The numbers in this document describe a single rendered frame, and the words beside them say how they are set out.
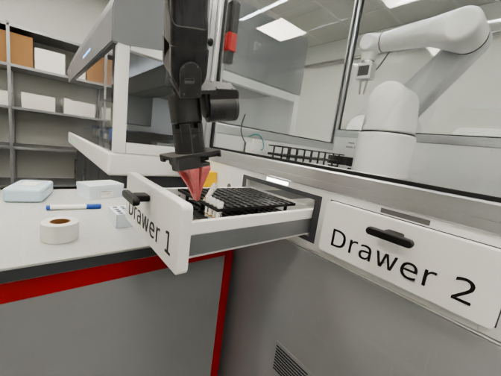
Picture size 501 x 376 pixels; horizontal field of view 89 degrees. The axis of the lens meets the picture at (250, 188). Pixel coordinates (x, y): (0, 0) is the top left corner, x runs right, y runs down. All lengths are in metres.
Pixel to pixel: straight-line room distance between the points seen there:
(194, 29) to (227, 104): 0.14
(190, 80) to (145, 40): 0.94
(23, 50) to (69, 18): 0.92
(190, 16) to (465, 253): 0.52
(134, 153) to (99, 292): 0.77
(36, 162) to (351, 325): 4.52
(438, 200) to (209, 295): 0.63
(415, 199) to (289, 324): 0.44
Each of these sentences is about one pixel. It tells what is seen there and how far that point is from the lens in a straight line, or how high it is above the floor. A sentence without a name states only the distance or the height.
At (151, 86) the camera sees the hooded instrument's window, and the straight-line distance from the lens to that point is 1.37.
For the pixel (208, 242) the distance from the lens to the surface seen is 0.44.
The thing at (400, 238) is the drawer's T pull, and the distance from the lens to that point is 0.48.
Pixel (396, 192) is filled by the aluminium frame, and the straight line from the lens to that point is 0.52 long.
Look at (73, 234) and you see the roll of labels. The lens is 0.70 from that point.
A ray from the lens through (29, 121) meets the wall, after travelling 4.68.
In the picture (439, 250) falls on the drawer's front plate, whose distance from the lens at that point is 0.50.
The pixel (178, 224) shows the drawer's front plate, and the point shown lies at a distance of 0.39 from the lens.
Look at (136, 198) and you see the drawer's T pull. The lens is 0.47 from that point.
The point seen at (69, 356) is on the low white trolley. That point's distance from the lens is 0.77.
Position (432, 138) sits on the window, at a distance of 0.53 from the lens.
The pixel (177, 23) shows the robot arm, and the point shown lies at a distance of 0.43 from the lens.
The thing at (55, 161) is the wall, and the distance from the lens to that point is 4.73.
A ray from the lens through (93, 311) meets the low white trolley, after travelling 0.71.
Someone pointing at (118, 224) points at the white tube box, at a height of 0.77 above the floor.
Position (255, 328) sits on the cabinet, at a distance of 0.87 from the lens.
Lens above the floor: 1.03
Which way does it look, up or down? 10 degrees down
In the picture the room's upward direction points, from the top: 8 degrees clockwise
